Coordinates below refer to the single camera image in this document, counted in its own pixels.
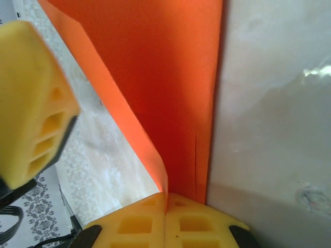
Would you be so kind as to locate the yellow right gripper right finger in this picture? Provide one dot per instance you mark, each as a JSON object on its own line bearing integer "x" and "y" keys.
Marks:
{"x": 201, "y": 227}

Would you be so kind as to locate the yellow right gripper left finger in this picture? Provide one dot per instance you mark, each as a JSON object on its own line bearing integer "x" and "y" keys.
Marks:
{"x": 134, "y": 227}

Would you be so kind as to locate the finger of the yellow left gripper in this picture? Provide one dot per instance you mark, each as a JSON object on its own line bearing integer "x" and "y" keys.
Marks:
{"x": 31, "y": 90}

